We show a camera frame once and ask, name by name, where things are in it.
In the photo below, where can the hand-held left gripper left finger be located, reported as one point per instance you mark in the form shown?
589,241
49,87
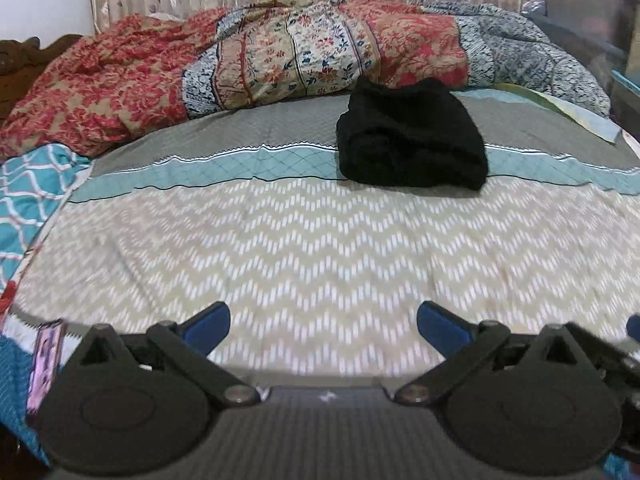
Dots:
207,327

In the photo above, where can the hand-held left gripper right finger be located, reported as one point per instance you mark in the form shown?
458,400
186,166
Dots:
440,327

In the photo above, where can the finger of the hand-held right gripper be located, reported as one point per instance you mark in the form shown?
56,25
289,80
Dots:
607,355

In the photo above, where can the black pants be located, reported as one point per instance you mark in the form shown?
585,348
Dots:
410,132

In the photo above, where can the patchwork patterned bed sheet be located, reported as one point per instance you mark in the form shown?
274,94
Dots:
320,260

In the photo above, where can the pink smartphone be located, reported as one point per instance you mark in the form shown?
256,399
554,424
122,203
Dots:
47,365

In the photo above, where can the red and blue patterned quilt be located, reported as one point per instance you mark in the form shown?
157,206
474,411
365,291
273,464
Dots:
280,55

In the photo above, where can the wooden headboard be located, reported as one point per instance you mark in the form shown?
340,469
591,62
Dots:
30,57

